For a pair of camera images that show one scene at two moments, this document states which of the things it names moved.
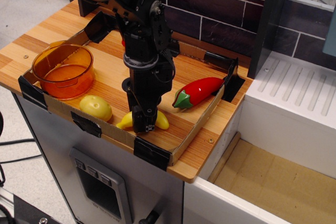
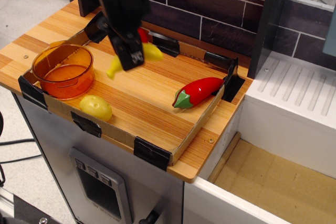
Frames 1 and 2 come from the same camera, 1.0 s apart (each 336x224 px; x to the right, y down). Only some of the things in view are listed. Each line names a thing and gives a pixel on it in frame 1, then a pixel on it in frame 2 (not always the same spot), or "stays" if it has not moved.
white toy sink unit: x=279 y=166 stays
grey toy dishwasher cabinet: x=96 y=180 stays
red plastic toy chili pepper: x=196 y=91 stays
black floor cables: x=18 y=141 stays
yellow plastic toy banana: x=161 y=120 → x=149 y=52
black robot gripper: x=151 y=71 → x=125 y=10
